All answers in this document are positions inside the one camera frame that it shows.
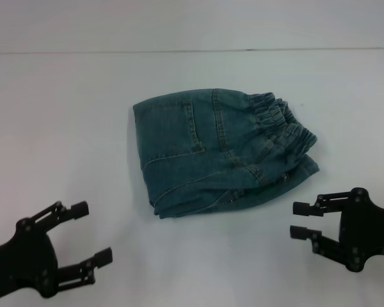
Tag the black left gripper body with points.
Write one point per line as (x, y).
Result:
(19, 262)

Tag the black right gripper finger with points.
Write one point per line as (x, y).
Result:
(320, 206)
(320, 240)

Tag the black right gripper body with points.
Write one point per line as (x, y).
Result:
(368, 230)

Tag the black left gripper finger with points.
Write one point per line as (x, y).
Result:
(60, 213)
(86, 265)

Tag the blue denim shorts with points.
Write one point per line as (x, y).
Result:
(217, 153)

